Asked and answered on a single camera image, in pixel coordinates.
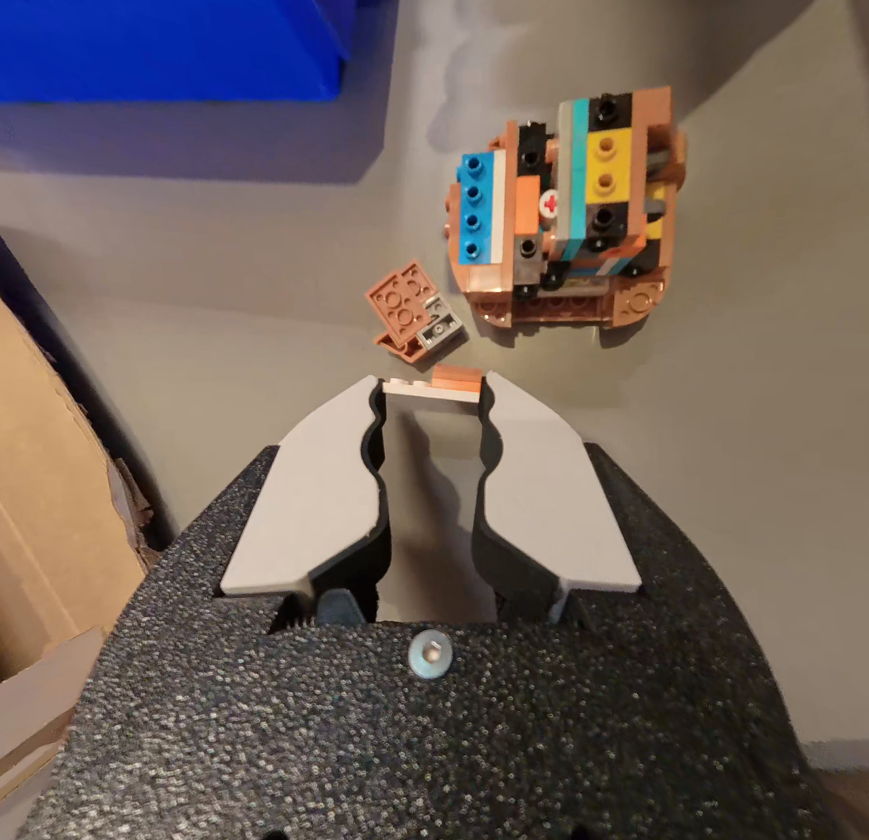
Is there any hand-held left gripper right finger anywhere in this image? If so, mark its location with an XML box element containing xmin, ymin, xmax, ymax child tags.
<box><xmin>473</xmin><ymin>372</ymin><xmax>645</xmax><ymax>626</ymax></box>

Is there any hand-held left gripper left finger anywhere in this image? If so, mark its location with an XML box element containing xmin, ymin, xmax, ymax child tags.
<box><xmin>218</xmin><ymin>374</ymin><xmax>395</xmax><ymax>626</ymax></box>

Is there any brown and grey brick assembly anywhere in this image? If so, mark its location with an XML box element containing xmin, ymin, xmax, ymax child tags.
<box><xmin>363</xmin><ymin>260</ymin><xmax>467</xmax><ymax>367</ymax></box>

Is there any colourful toy brick model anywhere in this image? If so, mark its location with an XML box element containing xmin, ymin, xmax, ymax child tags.
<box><xmin>444</xmin><ymin>83</ymin><xmax>688</xmax><ymax>329</ymax></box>

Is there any blue plastic bin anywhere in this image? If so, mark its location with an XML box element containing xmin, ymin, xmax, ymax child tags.
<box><xmin>0</xmin><ymin>0</ymin><xmax>365</xmax><ymax>105</ymax></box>

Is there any printed cardboard box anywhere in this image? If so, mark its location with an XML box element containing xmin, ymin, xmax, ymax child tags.
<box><xmin>0</xmin><ymin>298</ymin><xmax>173</xmax><ymax>800</ymax></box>

